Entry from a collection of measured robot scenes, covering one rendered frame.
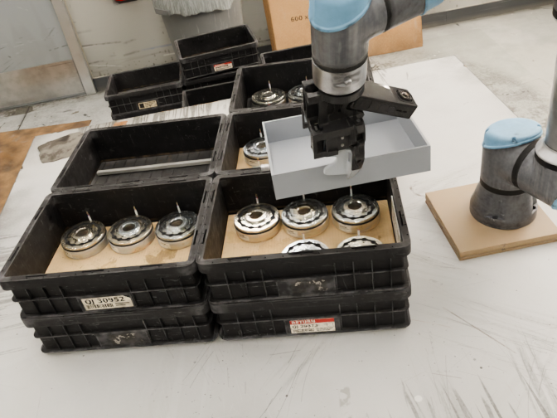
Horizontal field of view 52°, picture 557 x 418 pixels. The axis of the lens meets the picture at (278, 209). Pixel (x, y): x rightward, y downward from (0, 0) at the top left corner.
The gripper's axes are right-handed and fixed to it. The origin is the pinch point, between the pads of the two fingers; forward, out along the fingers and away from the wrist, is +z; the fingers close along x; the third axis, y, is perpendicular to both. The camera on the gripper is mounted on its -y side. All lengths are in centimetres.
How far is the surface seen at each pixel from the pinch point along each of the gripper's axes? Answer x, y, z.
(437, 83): -80, -57, 64
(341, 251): 7.0, 3.9, 13.9
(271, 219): -13.3, 13.6, 27.6
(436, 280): 5.3, -18.4, 38.5
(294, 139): -17.5, 6.1, 8.9
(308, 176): -0.5, 7.3, 0.0
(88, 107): -260, 105, 192
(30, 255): -17, 65, 25
